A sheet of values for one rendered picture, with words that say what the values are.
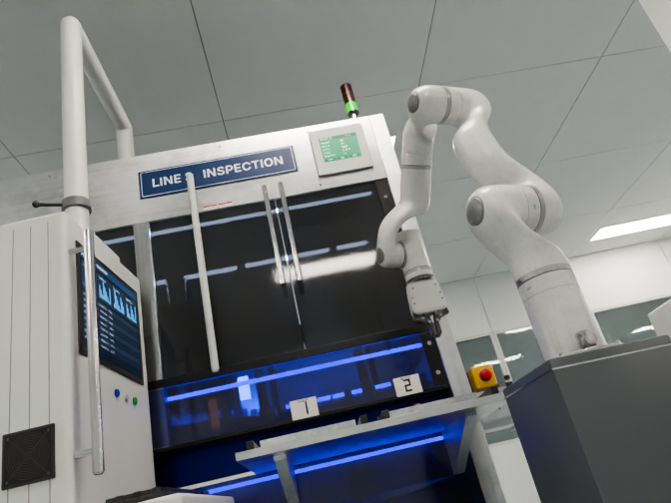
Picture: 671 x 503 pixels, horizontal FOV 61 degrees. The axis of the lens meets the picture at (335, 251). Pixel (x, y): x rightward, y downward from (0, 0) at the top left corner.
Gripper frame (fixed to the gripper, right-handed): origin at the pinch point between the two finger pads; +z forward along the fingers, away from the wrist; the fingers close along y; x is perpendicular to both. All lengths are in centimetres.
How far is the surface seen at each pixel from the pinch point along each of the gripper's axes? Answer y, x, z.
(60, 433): 93, 28, 12
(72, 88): 97, 5, -106
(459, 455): 0.2, -14.7, 33.1
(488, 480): -9, -28, 41
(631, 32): -198, -103, -185
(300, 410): 42, -28, 9
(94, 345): 85, 27, -6
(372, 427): 25.1, 12.0, 23.7
